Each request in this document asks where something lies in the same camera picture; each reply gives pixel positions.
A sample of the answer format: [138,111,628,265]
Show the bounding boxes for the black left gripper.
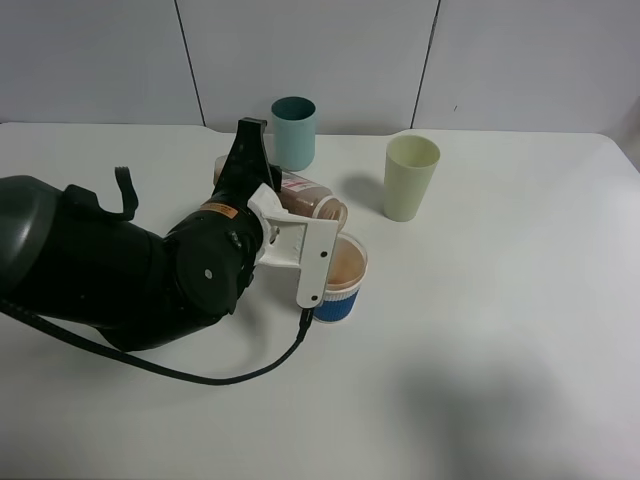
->
[197,117,280,260]

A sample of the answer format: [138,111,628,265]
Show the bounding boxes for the clear bottle with pink label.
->
[187,155,348,233]

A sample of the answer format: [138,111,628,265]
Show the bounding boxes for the glass cup with blue sleeve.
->
[314,233,368,324]

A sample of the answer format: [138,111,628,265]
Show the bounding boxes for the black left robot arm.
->
[1,118,280,352]

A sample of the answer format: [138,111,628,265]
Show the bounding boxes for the teal plastic cup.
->
[271,96,316,171]

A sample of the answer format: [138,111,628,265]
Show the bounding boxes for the light green plastic cup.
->
[383,135,441,222]

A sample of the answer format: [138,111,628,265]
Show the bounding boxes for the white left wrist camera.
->
[247,184,338,309]

